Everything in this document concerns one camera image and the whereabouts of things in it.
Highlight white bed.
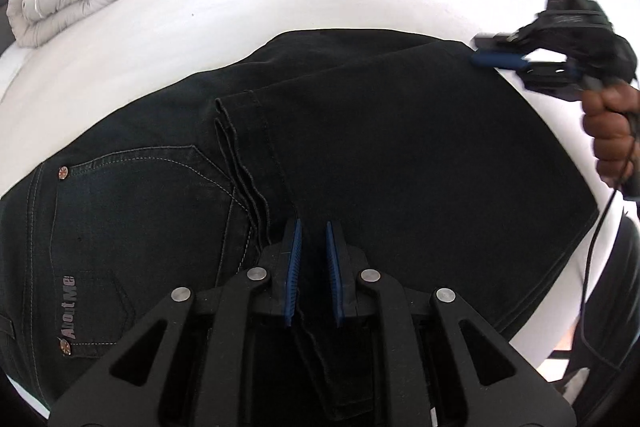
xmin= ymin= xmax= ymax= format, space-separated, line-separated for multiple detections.
xmin=0 ymin=0 xmax=640 ymax=388

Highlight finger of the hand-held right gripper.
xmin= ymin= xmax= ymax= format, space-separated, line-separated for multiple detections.
xmin=472 ymin=32 xmax=532 ymax=54
xmin=469 ymin=49 xmax=531 ymax=72

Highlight grey padded headboard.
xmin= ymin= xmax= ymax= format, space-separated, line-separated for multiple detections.
xmin=0 ymin=0 xmax=30 ymax=58

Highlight black denim pants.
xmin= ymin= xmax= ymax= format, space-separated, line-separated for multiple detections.
xmin=0 ymin=28 xmax=601 ymax=423

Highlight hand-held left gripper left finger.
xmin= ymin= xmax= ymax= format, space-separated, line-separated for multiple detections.
xmin=47 ymin=219 xmax=304 ymax=427

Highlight person's dark clothing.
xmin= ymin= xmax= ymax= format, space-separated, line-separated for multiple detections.
xmin=569 ymin=212 xmax=640 ymax=408

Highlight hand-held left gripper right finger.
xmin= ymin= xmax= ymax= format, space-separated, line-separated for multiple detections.
xmin=325 ymin=221 xmax=577 ymax=427

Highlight black cable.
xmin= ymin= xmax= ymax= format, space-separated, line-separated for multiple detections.
xmin=577 ymin=179 xmax=632 ymax=370

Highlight person's right hand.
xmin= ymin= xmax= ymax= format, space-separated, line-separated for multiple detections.
xmin=581 ymin=83 xmax=640 ymax=190

